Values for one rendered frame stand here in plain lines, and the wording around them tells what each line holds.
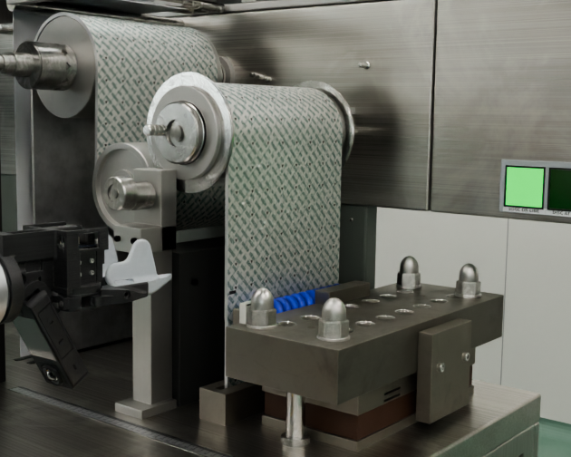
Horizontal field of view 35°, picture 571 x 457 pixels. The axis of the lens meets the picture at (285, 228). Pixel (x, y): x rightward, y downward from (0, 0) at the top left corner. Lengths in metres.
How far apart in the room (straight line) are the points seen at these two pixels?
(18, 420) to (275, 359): 0.34
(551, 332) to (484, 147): 2.60
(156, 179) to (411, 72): 0.41
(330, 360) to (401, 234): 3.12
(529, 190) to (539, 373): 2.68
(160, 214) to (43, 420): 0.29
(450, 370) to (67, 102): 0.63
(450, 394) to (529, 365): 2.73
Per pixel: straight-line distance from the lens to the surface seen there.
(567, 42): 1.20
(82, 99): 1.27
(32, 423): 1.14
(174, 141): 1.10
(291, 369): 0.99
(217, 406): 1.11
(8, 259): 0.86
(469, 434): 1.12
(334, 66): 1.37
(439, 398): 1.12
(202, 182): 1.10
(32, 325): 0.90
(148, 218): 1.12
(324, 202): 1.23
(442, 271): 3.97
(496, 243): 3.84
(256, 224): 1.12
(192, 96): 1.09
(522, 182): 1.21
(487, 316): 1.25
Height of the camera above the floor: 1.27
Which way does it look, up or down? 7 degrees down
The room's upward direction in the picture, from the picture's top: 1 degrees clockwise
